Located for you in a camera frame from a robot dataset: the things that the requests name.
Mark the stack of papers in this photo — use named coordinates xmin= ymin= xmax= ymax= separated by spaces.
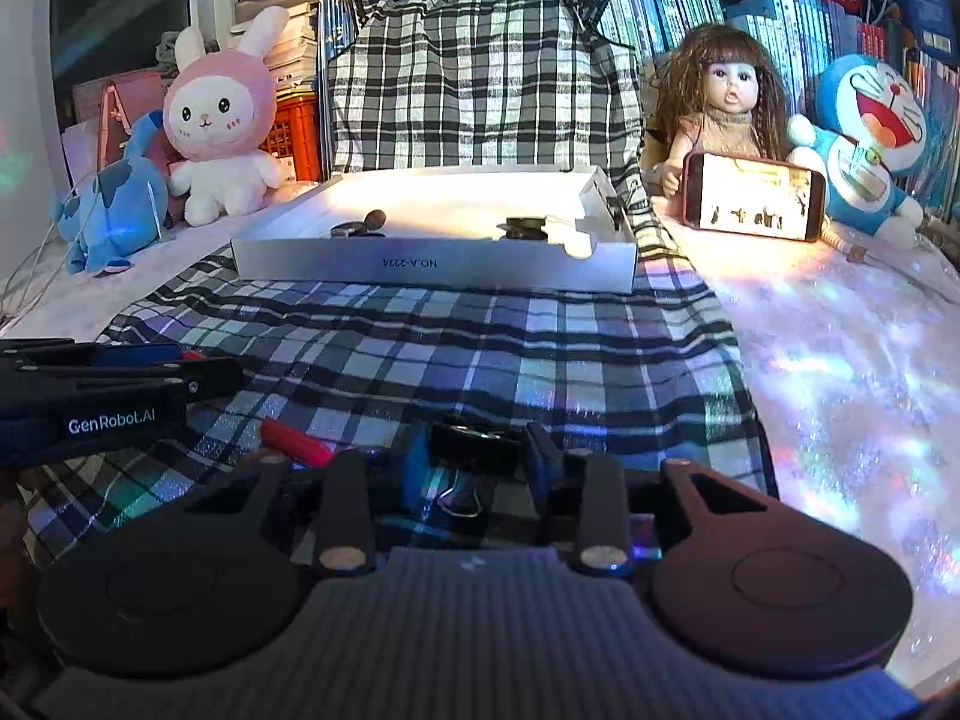
xmin=232 ymin=0 xmax=346 ymax=98

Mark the large blue cat plush toy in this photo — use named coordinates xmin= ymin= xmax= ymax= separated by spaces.
xmin=787 ymin=54 xmax=929 ymax=235

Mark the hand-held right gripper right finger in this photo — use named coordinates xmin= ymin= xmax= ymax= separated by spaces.
xmin=523 ymin=421 xmax=796 ymax=577

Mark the row of books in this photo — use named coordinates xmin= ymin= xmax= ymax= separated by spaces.
xmin=600 ymin=0 xmax=960 ymax=226

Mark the pink bag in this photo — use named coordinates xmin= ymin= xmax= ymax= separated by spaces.
xmin=71 ymin=69 xmax=177 ymax=173

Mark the white cardboard box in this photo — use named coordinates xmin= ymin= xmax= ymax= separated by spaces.
xmin=230 ymin=163 xmax=638 ymax=295

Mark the smartphone in pink case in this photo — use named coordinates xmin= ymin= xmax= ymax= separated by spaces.
xmin=681 ymin=151 xmax=827 ymax=243

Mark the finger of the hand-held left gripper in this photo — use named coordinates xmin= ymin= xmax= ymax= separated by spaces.
xmin=0 ymin=358 xmax=245 ymax=421
xmin=0 ymin=338 xmax=185 ymax=371

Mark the pink bunny plush toy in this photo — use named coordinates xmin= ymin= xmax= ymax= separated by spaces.
xmin=163 ymin=6 xmax=290 ymax=227

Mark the grey plush toy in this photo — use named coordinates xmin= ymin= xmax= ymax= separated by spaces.
xmin=156 ymin=30 xmax=188 ymax=76

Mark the orange plastic crate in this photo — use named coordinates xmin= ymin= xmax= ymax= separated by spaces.
xmin=262 ymin=94 xmax=325 ymax=185

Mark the dark window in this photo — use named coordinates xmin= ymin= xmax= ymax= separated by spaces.
xmin=49 ymin=0 xmax=192 ymax=80

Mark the brown-haired doll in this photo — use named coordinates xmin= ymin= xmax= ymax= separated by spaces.
xmin=641 ymin=24 xmax=871 ymax=265

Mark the black and white plaid cloth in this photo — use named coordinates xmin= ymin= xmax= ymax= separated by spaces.
xmin=22 ymin=0 xmax=781 ymax=571

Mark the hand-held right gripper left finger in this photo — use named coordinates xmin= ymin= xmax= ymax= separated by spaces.
xmin=161 ymin=427 xmax=440 ymax=577

